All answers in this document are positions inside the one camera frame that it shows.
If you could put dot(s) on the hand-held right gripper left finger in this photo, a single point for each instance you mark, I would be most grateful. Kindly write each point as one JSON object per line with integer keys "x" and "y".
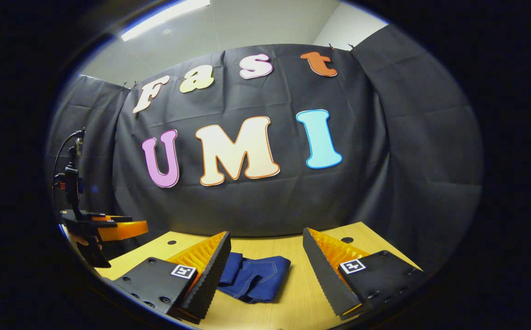
{"x": 210, "y": 275}

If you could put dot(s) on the black backdrop cloth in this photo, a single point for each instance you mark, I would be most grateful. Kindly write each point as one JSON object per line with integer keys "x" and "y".
{"x": 270, "y": 192}

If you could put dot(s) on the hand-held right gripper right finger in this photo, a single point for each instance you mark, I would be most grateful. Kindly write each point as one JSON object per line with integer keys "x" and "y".
{"x": 325, "y": 275}

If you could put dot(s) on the blue jeans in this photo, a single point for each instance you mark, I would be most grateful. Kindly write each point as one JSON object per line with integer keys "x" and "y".
{"x": 256, "y": 277}

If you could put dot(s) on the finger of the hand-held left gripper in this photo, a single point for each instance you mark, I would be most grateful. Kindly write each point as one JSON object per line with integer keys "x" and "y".
{"x": 125, "y": 230}

